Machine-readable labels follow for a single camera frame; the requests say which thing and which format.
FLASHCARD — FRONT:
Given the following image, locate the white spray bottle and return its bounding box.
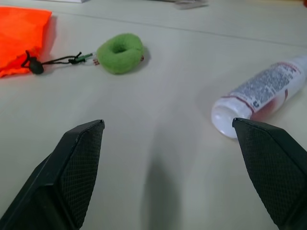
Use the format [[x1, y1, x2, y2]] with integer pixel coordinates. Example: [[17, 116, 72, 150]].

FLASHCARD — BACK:
[[211, 54, 307, 139]]

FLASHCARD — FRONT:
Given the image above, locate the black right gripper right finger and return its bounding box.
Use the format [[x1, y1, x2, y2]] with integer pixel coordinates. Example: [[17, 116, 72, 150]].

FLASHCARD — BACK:
[[232, 117, 307, 230]]

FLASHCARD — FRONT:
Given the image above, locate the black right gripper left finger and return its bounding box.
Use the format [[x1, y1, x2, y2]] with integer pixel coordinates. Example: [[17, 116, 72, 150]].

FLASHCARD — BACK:
[[0, 119, 105, 230]]

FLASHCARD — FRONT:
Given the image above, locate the green fuzzy ring toy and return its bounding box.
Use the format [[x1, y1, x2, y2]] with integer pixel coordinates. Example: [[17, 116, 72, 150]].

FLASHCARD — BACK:
[[83, 34, 145, 75]]

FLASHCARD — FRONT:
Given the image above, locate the orange drawstring bag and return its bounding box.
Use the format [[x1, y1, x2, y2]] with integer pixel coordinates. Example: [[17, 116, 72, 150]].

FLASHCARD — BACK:
[[0, 6, 82, 79]]

